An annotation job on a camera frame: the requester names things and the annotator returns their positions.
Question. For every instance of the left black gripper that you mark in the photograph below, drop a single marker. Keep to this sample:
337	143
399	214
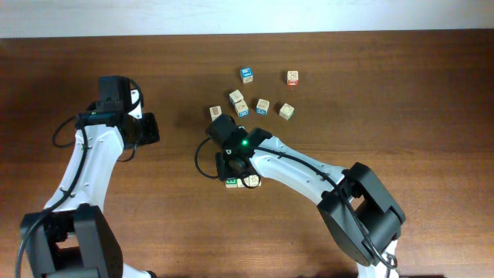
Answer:
150	133

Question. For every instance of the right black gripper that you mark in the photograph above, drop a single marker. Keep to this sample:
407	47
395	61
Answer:
225	167

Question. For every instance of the wooden block green R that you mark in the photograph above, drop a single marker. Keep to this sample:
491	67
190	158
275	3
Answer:
231	183

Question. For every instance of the wooden block red H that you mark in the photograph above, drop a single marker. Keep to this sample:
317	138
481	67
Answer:
252	181

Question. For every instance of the wooden block green N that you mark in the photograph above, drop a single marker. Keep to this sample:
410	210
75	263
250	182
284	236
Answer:
286	111

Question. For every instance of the wooden block blue K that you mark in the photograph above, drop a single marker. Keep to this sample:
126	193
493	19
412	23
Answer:
240	183

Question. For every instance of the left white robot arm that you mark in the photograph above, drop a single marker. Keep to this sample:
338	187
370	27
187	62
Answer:
70	237

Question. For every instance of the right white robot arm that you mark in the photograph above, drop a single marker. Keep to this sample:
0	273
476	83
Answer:
362	216

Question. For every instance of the wooden block green B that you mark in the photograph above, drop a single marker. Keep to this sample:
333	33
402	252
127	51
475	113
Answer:
215	112

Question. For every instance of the wooden block blue D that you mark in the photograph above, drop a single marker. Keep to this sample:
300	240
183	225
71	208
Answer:
242	108

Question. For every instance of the wooden block blue F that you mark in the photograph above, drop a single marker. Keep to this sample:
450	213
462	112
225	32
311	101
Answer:
262	107

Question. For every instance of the plain wooden block I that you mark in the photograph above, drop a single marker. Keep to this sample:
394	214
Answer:
236	97

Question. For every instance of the wooden block blue top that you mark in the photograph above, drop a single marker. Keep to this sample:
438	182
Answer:
246	74

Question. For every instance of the wooden block red E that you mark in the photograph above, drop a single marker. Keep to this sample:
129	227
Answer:
292	78

